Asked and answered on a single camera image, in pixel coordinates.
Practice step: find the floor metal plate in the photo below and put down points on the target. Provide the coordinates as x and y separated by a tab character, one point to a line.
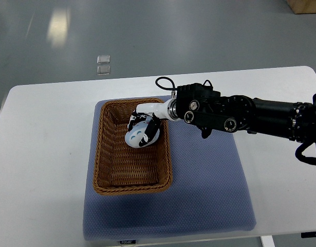
103	70
103	59

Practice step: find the blue textured mat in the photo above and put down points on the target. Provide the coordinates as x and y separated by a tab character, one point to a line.
209	192

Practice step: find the wooden box corner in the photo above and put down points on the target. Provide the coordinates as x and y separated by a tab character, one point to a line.
302	6

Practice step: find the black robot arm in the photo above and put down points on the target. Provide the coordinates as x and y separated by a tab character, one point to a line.
200	105

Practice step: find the blue plush toy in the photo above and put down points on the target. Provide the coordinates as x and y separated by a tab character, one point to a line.
134	136

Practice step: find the upper floor metal plate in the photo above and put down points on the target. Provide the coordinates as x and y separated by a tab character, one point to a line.
103	59

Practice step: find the lower floor metal plate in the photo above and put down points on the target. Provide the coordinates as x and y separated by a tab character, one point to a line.
103	70

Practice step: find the brown wicker basket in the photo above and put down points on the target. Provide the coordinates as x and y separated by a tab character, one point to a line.
123	170

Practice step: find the white table leg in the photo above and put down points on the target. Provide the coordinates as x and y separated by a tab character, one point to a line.
267	241

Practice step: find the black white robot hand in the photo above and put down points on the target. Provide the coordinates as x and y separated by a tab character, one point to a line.
157	111

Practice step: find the black table control panel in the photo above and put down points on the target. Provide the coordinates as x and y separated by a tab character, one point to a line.
308	235

